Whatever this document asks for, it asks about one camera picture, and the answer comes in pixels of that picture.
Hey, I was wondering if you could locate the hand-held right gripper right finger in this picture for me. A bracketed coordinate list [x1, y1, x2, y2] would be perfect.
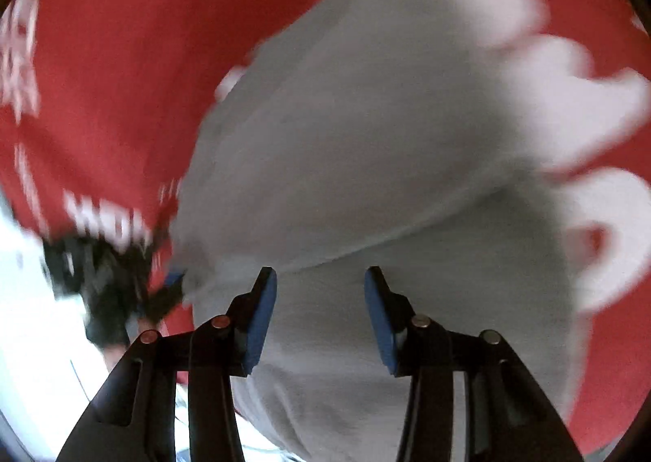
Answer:
[363, 267, 585, 462]

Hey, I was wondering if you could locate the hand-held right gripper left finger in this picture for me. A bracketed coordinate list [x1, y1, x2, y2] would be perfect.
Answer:
[56, 267, 278, 462]

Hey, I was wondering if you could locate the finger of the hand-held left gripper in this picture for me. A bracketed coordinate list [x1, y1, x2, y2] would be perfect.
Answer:
[140, 266, 188, 323]

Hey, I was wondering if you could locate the grey fleece garment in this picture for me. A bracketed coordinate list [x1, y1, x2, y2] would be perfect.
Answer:
[170, 0, 593, 462]

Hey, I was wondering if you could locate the red printed blanket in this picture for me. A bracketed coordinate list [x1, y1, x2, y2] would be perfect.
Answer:
[0, 0, 651, 458]

